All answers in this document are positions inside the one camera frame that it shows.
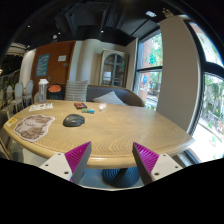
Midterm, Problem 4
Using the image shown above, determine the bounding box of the printed paper sheet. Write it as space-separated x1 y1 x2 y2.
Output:
29 103 53 112

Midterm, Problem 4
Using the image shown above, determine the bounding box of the teal wall poster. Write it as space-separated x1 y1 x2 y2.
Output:
36 54 50 77

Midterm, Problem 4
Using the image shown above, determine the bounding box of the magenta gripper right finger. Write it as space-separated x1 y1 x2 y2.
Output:
131 142 184 186

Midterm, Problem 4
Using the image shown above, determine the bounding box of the dark grey computer mouse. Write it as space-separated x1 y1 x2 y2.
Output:
63 114 85 127

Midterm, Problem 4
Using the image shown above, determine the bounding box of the light grey pillow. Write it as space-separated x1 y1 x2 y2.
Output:
93 91 124 105

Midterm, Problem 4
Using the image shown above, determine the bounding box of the yellow sticker card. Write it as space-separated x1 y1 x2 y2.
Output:
6 118 17 127

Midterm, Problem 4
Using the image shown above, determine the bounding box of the clear plastic shaker bottle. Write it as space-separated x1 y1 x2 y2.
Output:
38 79 48 103

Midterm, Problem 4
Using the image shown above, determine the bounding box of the cat-shaped mouse pad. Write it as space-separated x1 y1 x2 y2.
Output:
14 114 55 143

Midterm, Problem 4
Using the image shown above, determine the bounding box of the green blue small box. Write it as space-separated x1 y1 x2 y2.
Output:
81 109 95 114

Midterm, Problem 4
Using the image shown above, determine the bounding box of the black red small box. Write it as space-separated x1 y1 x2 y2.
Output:
74 103 87 110

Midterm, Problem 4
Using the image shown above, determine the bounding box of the orange round cushion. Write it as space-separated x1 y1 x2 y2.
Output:
48 84 62 93

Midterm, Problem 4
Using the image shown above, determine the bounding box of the dark grey sofa bench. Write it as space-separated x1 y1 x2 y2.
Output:
82 85 144 107

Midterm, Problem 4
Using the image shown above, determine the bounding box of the white dining chair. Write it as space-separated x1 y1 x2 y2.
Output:
23 80 34 103
10 82 23 111

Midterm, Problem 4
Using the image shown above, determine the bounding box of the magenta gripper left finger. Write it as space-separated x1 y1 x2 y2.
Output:
39 141 93 185

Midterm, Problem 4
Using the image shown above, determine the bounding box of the arched wooden cabinet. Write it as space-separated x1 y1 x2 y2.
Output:
99 50 128 87

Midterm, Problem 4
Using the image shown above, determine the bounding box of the striped grey cushion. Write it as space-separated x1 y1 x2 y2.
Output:
65 80 88 101

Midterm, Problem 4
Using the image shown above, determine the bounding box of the small clear plastic packet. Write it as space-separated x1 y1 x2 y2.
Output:
98 103 107 111

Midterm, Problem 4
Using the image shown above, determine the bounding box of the black table pedestal base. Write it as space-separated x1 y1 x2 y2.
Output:
102 167 140 188

